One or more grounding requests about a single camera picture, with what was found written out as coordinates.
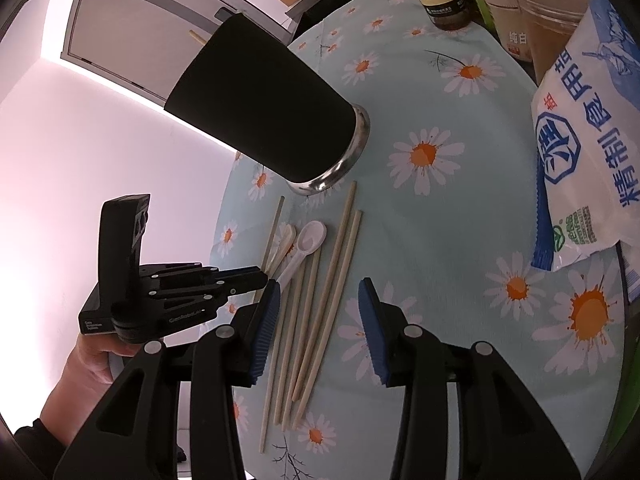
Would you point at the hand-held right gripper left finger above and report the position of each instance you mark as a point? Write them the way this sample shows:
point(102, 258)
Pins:
point(262, 335)

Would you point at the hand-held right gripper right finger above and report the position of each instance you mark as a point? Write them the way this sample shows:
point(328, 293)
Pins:
point(372, 335)

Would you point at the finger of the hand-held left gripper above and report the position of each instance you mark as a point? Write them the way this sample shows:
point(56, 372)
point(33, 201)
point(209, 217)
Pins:
point(230, 276)
point(200, 296)

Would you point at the white plastic spoon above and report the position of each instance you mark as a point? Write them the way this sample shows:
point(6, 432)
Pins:
point(287, 237)
point(312, 237)

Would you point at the black steel-rimmed utensil holder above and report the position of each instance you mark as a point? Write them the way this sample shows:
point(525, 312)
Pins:
point(260, 100)

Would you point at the person's left forearm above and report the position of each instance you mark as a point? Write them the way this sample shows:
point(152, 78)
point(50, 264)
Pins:
point(40, 442)

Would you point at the person's left hand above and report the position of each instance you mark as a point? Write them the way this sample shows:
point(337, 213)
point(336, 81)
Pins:
point(80, 380)

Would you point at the daisy print tablecloth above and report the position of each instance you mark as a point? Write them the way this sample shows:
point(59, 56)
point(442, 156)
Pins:
point(450, 220)

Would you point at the grey cabinet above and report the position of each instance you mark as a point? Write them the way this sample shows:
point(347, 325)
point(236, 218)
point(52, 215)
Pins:
point(130, 25)

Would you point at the blue white packet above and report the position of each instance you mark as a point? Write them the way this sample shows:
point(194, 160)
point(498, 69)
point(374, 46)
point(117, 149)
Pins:
point(631, 275)

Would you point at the white blue salt bag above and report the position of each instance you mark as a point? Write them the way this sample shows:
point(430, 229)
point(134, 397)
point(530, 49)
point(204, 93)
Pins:
point(590, 160)

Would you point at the white paper tub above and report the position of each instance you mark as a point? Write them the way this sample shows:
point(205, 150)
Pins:
point(505, 25)

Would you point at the clear plastic cup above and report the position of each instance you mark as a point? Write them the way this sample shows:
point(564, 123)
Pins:
point(550, 25)

